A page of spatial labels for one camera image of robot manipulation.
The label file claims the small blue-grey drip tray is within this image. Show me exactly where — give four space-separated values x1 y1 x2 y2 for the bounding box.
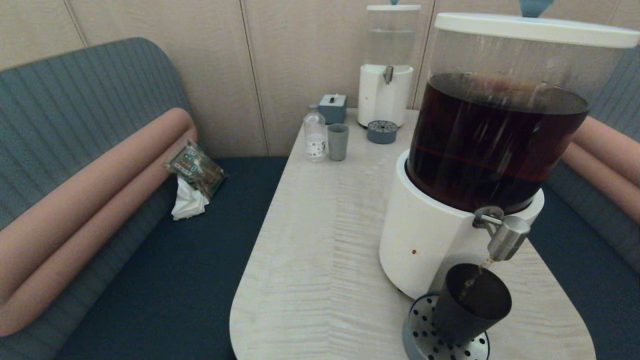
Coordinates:
367 120 399 145

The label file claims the small water drink dispenser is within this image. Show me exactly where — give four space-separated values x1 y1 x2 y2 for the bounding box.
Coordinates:
357 0 423 128

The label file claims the blue-grey square box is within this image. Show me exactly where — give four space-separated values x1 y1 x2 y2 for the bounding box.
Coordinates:
318 93 347 125

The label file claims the green printed snack packet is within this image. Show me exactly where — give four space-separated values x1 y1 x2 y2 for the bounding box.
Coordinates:
162 140 227 200

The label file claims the large blue-grey drip tray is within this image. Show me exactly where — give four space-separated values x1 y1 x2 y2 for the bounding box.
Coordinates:
402 294 491 360

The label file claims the dark teal seat cushion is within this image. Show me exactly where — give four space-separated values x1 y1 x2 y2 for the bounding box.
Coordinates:
530 184 640 360
52 156 290 360

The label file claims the salmon pink bolster cushion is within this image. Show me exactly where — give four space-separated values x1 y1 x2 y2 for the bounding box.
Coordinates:
562 142 640 224
0 126 198 338
575 116 640 187
0 107 195 307

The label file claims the black tapered cup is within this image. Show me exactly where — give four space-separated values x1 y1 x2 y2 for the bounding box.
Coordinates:
431 263 513 347

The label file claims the clear plastic water bottle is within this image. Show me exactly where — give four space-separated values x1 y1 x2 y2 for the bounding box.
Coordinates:
303 103 328 163

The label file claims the white crumpled tissue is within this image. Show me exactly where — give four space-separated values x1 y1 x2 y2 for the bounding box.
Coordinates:
170 175 210 222

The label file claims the grey plastic cup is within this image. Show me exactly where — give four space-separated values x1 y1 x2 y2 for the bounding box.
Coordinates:
327 123 350 162

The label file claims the large tea drink dispenser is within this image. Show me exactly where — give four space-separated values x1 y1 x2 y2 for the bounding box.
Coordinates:
378 0 640 302

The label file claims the silver dispenser tap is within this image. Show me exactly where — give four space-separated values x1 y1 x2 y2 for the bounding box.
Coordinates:
472 206 532 262

